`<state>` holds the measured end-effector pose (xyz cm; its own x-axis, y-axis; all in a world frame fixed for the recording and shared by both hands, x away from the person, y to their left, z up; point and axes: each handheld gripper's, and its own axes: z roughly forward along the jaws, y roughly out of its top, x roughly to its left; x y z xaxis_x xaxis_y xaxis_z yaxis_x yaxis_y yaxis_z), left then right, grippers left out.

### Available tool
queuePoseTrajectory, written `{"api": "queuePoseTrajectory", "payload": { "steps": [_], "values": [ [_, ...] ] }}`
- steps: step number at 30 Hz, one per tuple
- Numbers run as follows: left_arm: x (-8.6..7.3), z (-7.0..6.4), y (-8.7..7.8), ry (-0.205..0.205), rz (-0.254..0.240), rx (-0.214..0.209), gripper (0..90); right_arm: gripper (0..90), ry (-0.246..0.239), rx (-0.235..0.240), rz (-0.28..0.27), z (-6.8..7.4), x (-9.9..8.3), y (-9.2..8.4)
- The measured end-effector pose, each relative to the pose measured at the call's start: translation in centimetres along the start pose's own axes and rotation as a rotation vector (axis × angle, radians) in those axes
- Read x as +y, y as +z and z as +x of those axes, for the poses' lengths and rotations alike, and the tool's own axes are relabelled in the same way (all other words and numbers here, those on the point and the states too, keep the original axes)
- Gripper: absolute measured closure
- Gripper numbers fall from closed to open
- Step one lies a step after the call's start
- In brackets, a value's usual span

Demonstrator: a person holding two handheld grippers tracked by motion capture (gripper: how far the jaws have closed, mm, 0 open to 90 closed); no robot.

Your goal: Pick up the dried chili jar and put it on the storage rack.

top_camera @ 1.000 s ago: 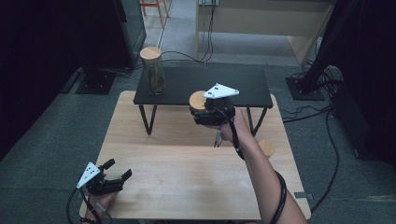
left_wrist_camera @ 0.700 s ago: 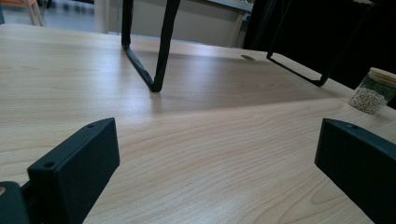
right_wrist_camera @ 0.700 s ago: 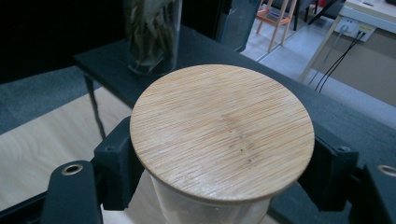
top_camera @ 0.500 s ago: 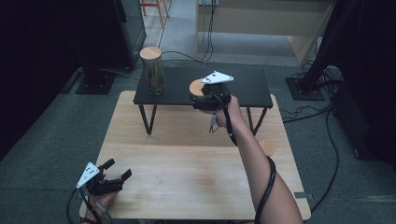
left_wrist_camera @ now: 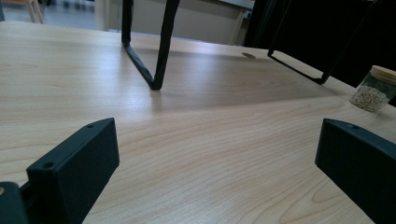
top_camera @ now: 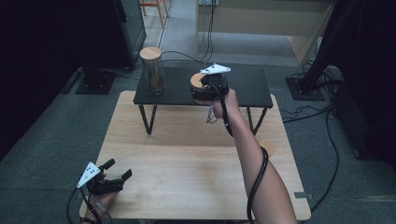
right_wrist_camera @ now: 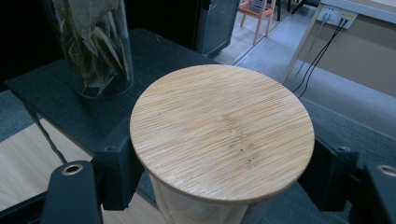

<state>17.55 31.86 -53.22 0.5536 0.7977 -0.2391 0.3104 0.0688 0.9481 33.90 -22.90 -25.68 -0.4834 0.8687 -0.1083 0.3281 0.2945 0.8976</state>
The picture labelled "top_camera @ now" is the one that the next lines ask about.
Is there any person's left hand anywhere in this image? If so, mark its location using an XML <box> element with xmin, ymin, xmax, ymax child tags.
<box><xmin>88</xmin><ymin>189</ymin><xmax>120</xmax><ymax>217</ymax></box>

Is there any black shelf with metal legs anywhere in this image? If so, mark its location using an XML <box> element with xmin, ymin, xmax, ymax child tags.
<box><xmin>133</xmin><ymin>64</ymin><xmax>275</xmax><ymax>137</ymax></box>

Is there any left hand-held gripper cable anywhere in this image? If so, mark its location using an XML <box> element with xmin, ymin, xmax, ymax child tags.
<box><xmin>65</xmin><ymin>186</ymin><xmax>104</xmax><ymax>224</ymax></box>

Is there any right hand-held gripper cable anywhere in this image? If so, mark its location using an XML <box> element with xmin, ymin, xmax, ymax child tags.
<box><xmin>211</xmin><ymin>82</ymin><xmax>269</xmax><ymax>224</ymax></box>

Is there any black slanted stand with base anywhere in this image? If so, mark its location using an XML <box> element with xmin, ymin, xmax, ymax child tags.
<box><xmin>285</xmin><ymin>0</ymin><xmax>368</xmax><ymax>102</ymax></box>

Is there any orange wooden chair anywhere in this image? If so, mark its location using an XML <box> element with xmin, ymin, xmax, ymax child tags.
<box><xmin>139</xmin><ymin>0</ymin><xmax>172</xmax><ymax>30</ymax></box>

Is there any glass jar with pale grains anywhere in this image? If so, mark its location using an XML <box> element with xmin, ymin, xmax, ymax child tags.
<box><xmin>259</xmin><ymin>139</ymin><xmax>276</xmax><ymax>158</ymax></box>

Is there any tall glass jar wooden lid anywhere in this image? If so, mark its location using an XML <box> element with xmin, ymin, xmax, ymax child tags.
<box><xmin>139</xmin><ymin>46</ymin><xmax>166</xmax><ymax>96</ymax></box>

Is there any black cable to power strip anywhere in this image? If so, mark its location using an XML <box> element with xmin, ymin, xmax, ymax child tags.
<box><xmin>132</xmin><ymin>0</ymin><xmax>218</xmax><ymax>70</ymax></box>

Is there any black stand with square base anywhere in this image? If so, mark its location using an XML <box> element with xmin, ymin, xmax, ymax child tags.
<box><xmin>75</xmin><ymin>60</ymin><xmax>117</xmax><ymax>95</ymax></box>

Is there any black box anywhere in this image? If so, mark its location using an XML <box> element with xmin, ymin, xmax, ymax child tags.
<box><xmin>331</xmin><ymin>88</ymin><xmax>375</xmax><ymax>161</ymax></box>

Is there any person's right hand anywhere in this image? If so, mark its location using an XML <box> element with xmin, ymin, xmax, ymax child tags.
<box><xmin>199</xmin><ymin>88</ymin><xmax>241</xmax><ymax>121</ymax></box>

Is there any short black floor cable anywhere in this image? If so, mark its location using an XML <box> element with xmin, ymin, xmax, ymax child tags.
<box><xmin>281</xmin><ymin>105</ymin><xmax>334</xmax><ymax>124</ymax></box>

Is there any long black floor cable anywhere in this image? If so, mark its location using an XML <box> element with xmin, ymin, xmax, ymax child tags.
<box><xmin>311</xmin><ymin>108</ymin><xmax>341</xmax><ymax>213</ymax></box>

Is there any light wooden desk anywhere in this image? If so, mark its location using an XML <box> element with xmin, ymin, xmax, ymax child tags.
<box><xmin>195</xmin><ymin>0</ymin><xmax>337</xmax><ymax>66</ymax></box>

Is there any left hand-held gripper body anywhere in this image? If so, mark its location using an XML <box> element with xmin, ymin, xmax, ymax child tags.
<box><xmin>76</xmin><ymin>161</ymin><xmax>124</xmax><ymax>197</ymax></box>

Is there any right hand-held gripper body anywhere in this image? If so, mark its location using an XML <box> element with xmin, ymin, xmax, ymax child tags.
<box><xmin>200</xmin><ymin>63</ymin><xmax>232</xmax><ymax>102</ymax></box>

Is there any black flat floor bar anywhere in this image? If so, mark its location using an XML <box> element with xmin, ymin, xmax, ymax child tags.
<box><xmin>59</xmin><ymin>70</ymin><xmax>82</xmax><ymax>95</ymax></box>

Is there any hand-held gripper cable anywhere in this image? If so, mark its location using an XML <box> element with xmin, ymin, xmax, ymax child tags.
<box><xmin>65</xmin><ymin>186</ymin><xmax>104</xmax><ymax>224</ymax></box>
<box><xmin>211</xmin><ymin>82</ymin><xmax>269</xmax><ymax>224</ymax></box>

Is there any tangle of black cables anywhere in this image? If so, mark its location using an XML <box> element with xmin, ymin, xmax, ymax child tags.
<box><xmin>292</xmin><ymin>59</ymin><xmax>344</xmax><ymax>94</ymax></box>

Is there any dark curtain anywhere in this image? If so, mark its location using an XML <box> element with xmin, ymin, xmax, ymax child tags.
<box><xmin>335</xmin><ymin>0</ymin><xmax>396</xmax><ymax>169</ymax></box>
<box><xmin>0</xmin><ymin>0</ymin><xmax>94</xmax><ymax>161</ymax></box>

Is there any short jar with red contents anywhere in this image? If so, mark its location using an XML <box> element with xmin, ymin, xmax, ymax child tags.
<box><xmin>190</xmin><ymin>72</ymin><xmax>207</xmax><ymax>90</ymax></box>

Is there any silver metal clip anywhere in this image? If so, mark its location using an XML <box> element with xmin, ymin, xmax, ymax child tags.
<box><xmin>205</xmin><ymin>105</ymin><xmax>219</xmax><ymax>125</ymax></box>

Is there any grey tape strip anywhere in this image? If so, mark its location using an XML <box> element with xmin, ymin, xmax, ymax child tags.
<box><xmin>293</xmin><ymin>191</ymin><xmax>315</xmax><ymax>201</ymax></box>

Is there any black monitor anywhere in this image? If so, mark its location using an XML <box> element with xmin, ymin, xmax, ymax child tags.
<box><xmin>113</xmin><ymin>0</ymin><xmax>148</xmax><ymax>70</ymax></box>

